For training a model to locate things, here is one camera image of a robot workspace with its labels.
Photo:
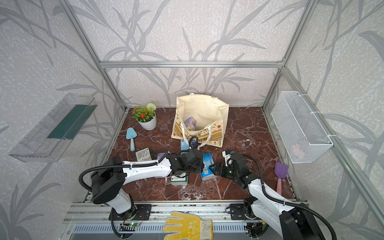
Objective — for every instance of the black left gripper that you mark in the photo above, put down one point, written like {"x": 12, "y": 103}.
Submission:
{"x": 200, "y": 166}

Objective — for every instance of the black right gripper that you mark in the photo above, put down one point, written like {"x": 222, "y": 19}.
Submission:
{"x": 218, "y": 166}

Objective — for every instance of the purple tissue pack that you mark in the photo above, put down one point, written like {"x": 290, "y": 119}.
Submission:
{"x": 160, "y": 155}
{"x": 190, "y": 124}

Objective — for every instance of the cream floral canvas tote bag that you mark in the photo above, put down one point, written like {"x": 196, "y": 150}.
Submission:
{"x": 211, "y": 115}

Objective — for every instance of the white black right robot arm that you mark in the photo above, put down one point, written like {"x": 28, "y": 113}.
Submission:
{"x": 291, "y": 220}

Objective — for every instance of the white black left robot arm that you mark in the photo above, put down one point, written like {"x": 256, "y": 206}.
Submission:
{"x": 105, "y": 182}

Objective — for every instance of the green white tissue pack centre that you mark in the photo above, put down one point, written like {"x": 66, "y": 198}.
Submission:
{"x": 177, "y": 181}

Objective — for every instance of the light blue cartoon tissue pack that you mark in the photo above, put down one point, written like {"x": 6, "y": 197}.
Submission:
{"x": 185, "y": 145}

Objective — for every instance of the purple pink small shovel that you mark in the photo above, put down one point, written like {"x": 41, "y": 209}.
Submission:
{"x": 281, "y": 171}

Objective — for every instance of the potted plant white pot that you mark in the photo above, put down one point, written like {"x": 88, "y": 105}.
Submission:
{"x": 146, "y": 116}

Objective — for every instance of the teal small shovel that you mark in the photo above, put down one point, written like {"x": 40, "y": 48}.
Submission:
{"x": 131, "y": 135}

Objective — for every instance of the yellow knit work glove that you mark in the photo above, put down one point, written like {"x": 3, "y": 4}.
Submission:
{"x": 183, "y": 226}

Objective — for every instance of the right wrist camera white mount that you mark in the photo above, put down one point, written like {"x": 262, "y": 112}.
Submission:
{"x": 227, "y": 156}

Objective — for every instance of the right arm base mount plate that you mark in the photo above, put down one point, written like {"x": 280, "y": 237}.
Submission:
{"x": 238, "y": 211}

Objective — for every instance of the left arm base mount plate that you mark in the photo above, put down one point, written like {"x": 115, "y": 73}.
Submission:
{"x": 141, "y": 213}

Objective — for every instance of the white wire mesh basket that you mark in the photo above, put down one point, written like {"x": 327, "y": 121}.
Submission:
{"x": 302, "y": 134}

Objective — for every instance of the clear acrylic wall shelf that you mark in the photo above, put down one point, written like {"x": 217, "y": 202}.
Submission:
{"x": 50, "y": 138}

